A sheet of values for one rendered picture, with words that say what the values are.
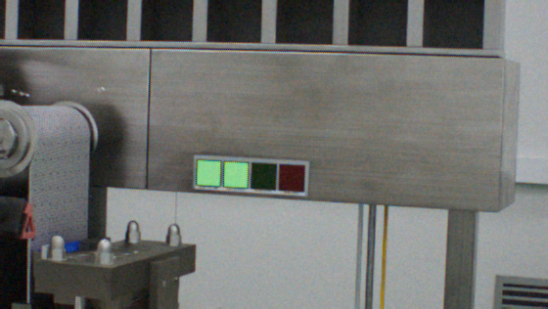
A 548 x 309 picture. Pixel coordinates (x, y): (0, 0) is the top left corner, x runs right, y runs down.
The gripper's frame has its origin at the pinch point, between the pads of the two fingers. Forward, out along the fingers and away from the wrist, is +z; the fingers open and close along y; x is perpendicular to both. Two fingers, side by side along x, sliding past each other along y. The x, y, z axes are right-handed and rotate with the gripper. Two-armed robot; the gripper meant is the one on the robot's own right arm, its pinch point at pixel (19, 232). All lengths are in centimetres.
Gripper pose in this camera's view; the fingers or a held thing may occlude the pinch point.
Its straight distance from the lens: 223.0
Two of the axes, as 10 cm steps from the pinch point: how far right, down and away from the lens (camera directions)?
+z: 2.8, 4.3, 8.6
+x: 2.0, -9.0, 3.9
